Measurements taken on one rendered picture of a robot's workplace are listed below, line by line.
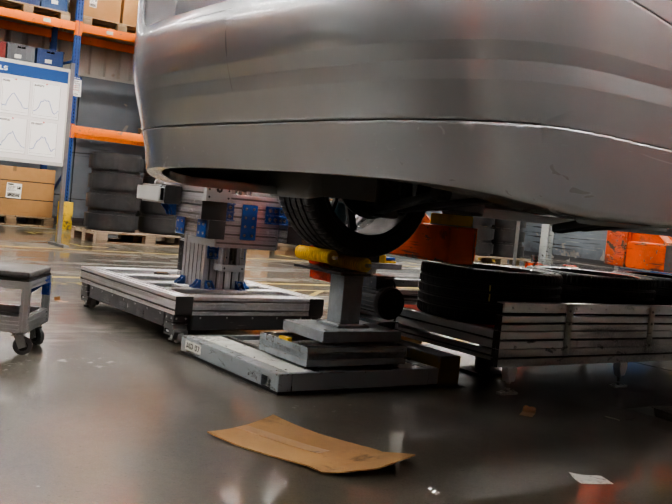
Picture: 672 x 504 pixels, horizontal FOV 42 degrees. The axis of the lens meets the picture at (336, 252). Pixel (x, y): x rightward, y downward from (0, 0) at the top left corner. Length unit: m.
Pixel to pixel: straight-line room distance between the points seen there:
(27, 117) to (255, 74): 7.67
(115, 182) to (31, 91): 1.78
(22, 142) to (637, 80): 8.38
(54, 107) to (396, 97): 8.20
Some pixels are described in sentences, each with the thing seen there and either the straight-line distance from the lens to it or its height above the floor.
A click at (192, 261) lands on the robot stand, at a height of 0.35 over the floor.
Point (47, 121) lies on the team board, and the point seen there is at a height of 1.30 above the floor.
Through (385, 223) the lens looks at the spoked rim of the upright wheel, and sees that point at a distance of 3.74.
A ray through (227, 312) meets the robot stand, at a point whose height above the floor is 0.15.
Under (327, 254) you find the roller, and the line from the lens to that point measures 3.56.
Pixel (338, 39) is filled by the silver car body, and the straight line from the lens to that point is 1.89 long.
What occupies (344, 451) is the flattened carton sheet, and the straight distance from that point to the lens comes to 2.63.
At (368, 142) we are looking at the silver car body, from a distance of 1.87.
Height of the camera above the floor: 0.72
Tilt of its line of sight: 3 degrees down
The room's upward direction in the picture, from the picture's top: 6 degrees clockwise
